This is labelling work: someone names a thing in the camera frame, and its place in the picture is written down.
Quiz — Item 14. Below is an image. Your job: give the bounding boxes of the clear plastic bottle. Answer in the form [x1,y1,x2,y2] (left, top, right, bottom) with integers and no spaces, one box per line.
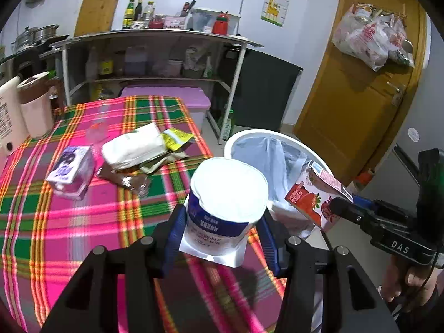
[86,121,109,143]

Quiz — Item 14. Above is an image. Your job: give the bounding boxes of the black induction cooker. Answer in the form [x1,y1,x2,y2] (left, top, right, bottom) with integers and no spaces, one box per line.
[38,35,70,58]

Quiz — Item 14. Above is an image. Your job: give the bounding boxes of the white metal shelf unit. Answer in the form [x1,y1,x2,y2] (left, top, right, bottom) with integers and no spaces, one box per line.
[50,29,264,144]

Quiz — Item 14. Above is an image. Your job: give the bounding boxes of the wooden cutting board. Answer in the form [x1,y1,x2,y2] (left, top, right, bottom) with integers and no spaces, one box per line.
[74,0,124,37]

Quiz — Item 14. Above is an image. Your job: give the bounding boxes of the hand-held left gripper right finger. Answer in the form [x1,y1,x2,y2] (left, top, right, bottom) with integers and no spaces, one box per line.
[257,211,403,333]

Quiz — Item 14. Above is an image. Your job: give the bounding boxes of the clear lidded plastic container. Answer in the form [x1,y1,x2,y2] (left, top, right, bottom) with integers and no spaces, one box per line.
[189,7,241,35]

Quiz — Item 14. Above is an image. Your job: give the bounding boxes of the black wall cable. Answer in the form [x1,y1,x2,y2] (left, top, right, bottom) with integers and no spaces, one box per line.
[239,0,251,35]

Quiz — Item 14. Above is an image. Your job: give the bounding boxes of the steel pot with lid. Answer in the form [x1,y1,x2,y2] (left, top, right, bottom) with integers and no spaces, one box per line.
[33,24,60,41]

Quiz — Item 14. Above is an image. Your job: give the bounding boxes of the crumpled shelf plastic bags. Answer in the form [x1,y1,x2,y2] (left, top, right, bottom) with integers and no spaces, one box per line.
[183,43,208,79]

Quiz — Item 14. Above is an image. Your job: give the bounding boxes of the beige printed sachet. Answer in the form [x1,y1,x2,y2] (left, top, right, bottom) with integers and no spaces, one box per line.
[139,151,190,175]

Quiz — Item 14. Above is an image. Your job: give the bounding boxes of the brown crumpled wrapper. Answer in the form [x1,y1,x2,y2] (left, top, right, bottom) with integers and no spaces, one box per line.
[96,165,151,198]

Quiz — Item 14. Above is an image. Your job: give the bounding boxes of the person's right hand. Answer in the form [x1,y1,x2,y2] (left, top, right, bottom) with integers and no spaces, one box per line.
[380,255,439,316]

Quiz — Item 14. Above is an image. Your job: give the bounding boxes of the purple drink carton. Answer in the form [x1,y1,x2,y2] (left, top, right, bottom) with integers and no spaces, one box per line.
[45,146,96,200]

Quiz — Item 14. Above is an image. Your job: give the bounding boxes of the red strawberry drink carton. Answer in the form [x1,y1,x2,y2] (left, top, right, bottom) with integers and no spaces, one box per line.
[285,161,354,232]

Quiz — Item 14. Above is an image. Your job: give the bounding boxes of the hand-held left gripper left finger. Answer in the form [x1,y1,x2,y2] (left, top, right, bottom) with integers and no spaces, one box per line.
[41,204,188,333]

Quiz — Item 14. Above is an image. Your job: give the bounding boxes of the clear plastic bin liner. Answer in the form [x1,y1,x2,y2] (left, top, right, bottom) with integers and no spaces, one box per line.
[231,135,327,240]

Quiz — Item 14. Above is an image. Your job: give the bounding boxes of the pink jug brown lid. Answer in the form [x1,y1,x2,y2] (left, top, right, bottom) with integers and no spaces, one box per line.
[17,72,58,138]

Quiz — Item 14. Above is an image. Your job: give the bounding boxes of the wooden door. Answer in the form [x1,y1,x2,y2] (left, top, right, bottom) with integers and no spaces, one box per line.
[293,0,431,188]

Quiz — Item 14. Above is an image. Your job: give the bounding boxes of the green bottle yellow label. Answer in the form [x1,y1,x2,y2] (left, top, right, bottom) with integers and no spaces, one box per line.
[122,0,135,30]

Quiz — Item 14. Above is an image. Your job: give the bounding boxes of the pink knife holder with knives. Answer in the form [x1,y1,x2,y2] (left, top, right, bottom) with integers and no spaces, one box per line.
[163,0,197,30]

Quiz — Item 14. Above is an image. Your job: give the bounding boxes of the yellow green snack packet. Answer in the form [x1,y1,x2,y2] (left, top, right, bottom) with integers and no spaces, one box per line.
[161,128,194,153]

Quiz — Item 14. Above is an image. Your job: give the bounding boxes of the white plastic jug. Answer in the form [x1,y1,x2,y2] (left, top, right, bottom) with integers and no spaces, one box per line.
[85,47,100,80]

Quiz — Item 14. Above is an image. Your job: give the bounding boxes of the clear plastic food tub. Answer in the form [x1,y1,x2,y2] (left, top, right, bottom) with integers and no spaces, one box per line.
[153,59,184,77]

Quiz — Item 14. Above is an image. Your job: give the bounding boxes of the black ribbed cabinet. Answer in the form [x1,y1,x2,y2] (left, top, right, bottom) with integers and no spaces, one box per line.
[211,47,303,139]

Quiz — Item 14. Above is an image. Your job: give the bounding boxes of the white round trash bin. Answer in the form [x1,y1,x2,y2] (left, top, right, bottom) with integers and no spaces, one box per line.
[224,129,351,240]

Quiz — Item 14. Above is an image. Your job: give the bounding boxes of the steel steamer pot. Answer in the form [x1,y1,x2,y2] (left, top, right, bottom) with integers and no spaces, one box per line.
[12,27,39,50]

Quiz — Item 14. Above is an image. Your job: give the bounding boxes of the hanging plastic bags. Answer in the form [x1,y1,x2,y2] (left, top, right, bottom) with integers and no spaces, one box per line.
[331,3,415,72]

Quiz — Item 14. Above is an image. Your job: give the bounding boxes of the white plastic food bag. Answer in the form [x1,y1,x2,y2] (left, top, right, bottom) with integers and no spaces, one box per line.
[101,122,169,170]

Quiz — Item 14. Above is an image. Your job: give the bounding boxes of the bottle with yellow label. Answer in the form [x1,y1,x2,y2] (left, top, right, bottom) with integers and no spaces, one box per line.
[99,50,115,77]

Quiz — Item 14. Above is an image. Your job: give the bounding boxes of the large dark liquid jug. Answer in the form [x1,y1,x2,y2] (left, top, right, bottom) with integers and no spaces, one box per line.
[124,46,148,76]

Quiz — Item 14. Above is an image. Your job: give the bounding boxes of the pink lidded storage box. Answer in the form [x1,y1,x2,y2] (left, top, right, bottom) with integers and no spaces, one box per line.
[120,86,212,136]

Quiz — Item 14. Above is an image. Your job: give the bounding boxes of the pink green plaid tablecloth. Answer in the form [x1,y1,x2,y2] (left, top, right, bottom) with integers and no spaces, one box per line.
[0,95,288,333]

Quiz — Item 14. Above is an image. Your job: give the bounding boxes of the metal door handle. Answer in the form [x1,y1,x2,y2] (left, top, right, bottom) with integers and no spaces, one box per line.
[387,81,406,107]

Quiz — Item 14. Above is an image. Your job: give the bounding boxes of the red thermos bottle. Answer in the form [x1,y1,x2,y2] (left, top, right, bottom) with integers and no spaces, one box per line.
[212,11,232,35]

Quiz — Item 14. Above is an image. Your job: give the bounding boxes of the white yogurt cup blue label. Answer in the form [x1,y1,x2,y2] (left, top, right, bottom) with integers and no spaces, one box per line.
[178,157,269,268]

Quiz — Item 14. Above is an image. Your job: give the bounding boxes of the green plastic bottle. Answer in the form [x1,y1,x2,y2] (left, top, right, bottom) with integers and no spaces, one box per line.
[222,109,235,142]

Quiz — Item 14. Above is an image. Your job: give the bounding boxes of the clear bottle yellow cap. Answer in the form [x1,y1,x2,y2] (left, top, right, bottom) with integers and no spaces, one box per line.
[143,1,156,25]

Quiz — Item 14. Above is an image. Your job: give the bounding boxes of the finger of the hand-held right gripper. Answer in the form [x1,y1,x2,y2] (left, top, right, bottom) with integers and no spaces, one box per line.
[329,197,379,229]
[352,195,377,212]

